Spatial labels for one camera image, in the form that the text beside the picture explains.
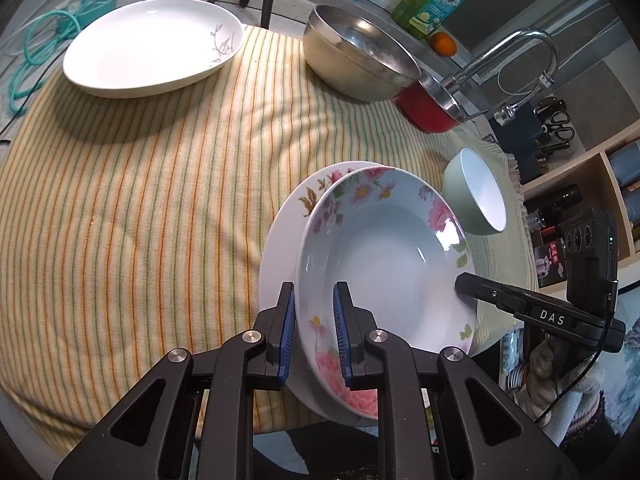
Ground white leaf-print plate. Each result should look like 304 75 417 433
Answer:
62 0 245 99

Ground black scissors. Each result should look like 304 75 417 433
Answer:
542 110 576 142

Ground dark knife block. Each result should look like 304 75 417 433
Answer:
505 97 576 171

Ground wooden shelf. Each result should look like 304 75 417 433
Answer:
520 120 640 291

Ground small pale green bowl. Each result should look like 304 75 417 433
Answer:
442 148 507 237

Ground teal hose reel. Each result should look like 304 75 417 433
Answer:
55 0 117 31

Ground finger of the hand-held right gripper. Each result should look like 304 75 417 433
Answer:
454 272 526 317

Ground blue printed cloth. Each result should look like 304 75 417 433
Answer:
600 310 640 441

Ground stainless steel bowl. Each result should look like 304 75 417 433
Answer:
302 4 423 102

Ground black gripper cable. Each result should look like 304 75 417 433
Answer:
537 280 618 426

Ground deep floral plate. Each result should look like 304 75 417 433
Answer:
294 165 476 420

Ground dark glass bottle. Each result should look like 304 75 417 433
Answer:
525 185 583 226

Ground striped yellow cloth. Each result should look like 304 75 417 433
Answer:
0 25 538 433

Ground green dish soap bottle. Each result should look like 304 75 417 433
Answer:
391 0 488 41

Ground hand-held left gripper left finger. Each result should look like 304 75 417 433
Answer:
52 281 301 480

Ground red metal bowl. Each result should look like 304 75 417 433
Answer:
393 72 468 134

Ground orange fruit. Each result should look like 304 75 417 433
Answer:
431 32 458 57

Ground chrome kitchen faucet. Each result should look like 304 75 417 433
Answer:
440 27 559 128

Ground teal hose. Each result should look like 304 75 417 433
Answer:
7 0 118 113

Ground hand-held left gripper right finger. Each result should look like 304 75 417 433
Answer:
332 281 583 480

